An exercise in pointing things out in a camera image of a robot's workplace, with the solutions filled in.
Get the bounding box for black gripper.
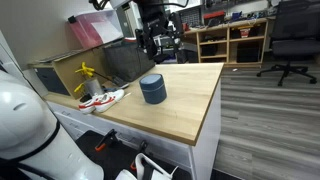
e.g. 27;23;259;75
135;9;183;61

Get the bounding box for blue bin lid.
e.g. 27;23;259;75
139;73;164;86

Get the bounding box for black parts bin rack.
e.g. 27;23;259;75
179;6;203;26

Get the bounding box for black storage bin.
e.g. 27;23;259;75
103;41;156;83

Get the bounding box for blue round bin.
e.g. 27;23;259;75
139;79;168;105

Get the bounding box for black mesh office chair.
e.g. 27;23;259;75
175;13;200;65

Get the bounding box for red black tool case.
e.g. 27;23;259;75
123;36;139;44

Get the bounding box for red toolbox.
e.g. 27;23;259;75
202;10;227;27

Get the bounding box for dark shoe with white sole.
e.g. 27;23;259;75
110;75;131;90

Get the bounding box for pink clear plastic storage box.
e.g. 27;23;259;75
67;9;125;51

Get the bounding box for wooden shelf unit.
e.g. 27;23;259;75
182;17;270;69

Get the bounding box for white red sneaker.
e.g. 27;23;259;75
78;93;116;115
94;88;126;113

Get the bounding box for silver metal cylinder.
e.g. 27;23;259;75
83;77;105;98

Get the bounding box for large cardboard box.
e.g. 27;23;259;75
28;46;111;100

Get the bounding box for white drawer cabinet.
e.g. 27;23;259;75
46;81;223;180

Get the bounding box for black orange bar clamp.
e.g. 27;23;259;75
94;128;119;153
129;139;149;172

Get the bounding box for black perforated board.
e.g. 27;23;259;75
74;129;191;180

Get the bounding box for white curved plastic cover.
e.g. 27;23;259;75
114;152;180;180

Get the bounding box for yellow handled clamp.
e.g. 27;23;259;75
74;68;95;79
79;61;96;73

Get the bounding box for yellow handled pliers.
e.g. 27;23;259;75
73;83;85;94

